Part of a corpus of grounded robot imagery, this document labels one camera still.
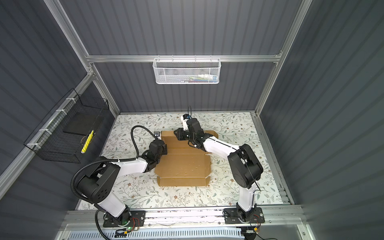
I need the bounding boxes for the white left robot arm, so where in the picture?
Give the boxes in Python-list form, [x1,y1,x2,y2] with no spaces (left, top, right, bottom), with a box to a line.
[70,139,168,227]

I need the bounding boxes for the aluminium frame corner post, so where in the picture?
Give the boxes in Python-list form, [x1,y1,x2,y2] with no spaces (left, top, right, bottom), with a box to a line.
[44,1,121,118]

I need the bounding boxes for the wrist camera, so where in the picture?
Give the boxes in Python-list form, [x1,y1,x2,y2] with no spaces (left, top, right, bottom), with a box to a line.
[181,114,192,131]
[154,131,161,139]

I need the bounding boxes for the white vented cable duct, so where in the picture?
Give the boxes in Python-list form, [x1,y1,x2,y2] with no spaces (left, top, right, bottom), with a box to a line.
[68,227,245,240]

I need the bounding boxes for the black wire mesh basket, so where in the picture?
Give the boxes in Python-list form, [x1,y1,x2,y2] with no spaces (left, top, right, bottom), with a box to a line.
[24,90,110,164]

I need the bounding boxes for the white wire mesh basket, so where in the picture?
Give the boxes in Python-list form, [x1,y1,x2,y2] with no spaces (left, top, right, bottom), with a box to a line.
[153,60,222,85]

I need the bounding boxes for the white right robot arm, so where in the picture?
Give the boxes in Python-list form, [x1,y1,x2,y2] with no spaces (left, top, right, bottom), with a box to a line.
[174,114,265,224]

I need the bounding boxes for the yellow marker pen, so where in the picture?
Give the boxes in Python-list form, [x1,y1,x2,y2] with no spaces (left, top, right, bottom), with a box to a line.
[81,130,95,154]

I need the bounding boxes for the brown cardboard box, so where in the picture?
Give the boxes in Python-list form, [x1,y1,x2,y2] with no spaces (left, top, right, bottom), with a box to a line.
[155,131,212,187]

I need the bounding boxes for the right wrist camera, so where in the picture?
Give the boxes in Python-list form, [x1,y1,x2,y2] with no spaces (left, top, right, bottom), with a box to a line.
[181,114,192,131]

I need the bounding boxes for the aluminium horizontal frame bar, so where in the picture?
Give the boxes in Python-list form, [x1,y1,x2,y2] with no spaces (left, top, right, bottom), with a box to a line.
[86,54,282,63]

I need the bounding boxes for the aluminium right corner post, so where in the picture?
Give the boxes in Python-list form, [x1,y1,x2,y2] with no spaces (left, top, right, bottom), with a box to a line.
[255,0,313,117]

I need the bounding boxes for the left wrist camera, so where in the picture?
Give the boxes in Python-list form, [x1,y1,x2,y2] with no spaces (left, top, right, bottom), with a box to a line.
[154,131,161,139]

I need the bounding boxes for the items in white basket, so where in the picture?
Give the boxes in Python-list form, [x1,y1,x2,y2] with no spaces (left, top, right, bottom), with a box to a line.
[179,74,219,84]

